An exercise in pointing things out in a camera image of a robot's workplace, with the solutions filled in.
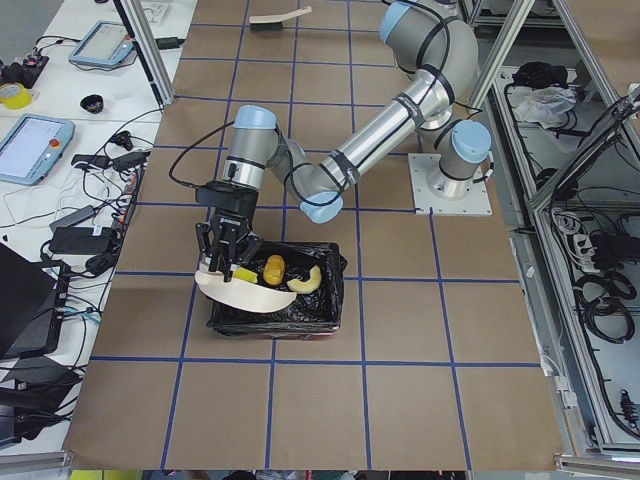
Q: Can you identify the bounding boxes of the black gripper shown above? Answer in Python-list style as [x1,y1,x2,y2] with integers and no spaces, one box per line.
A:
[195,181,262,283]

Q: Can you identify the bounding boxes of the yellow sponge piece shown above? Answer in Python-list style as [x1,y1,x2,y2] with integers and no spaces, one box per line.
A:
[232,267,258,284]

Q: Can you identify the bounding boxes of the beige plastic dustpan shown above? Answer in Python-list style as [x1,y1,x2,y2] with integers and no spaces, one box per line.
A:
[195,260,297,313]

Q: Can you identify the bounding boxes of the orange-yellow bread roll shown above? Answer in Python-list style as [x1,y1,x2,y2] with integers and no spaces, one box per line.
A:
[263,255,286,287]

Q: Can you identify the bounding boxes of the croissant bread piece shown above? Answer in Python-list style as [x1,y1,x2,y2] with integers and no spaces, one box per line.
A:
[286,265,322,295]

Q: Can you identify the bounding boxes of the beige hand brush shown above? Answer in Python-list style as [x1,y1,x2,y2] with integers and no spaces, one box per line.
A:
[249,6,313,32]

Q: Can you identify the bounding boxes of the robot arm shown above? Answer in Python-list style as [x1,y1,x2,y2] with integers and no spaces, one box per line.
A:
[196,1,491,281]

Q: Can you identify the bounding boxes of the pink bin with black bag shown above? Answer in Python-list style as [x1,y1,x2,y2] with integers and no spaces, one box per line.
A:
[196,242,347,338]

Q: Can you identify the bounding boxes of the black power adapter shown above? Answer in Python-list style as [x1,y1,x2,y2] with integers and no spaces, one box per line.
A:
[48,225,117,255]

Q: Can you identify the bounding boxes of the black laptop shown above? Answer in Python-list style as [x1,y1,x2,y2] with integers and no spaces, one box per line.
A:
[1,245,69,360]

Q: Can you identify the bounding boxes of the teach pendant tablet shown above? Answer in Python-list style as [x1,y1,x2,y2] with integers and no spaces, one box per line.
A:
[1,114,75,186]
[68,20,134,71]

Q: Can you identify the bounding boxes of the yellow tape roll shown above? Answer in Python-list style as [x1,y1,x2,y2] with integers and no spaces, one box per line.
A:
[0,83,32,110]

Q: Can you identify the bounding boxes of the white crumpled cloth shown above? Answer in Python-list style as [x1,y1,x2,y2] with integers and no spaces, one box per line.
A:
[514,87,577,128]

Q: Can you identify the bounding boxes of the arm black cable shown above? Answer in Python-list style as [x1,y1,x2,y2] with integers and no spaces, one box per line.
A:
[167,121,236,189]

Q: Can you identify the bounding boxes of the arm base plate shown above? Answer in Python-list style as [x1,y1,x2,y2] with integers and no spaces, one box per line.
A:
[408,153,493,217]

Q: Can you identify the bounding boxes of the aluminium frame post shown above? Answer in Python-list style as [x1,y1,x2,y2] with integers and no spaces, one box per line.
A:
[113,0,174,108]

